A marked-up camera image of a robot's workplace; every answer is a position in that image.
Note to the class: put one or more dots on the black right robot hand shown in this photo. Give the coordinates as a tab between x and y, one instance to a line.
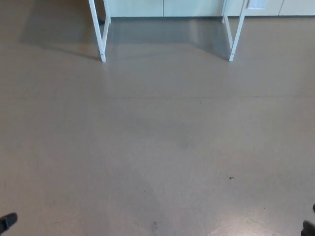
309	229

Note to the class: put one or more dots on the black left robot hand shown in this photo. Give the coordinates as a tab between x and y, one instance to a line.
8	220

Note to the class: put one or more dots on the small black floor object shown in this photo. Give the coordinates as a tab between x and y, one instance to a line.
101	20

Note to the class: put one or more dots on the white metal desk leg frame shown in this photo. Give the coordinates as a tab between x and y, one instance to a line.
102	44
235	41

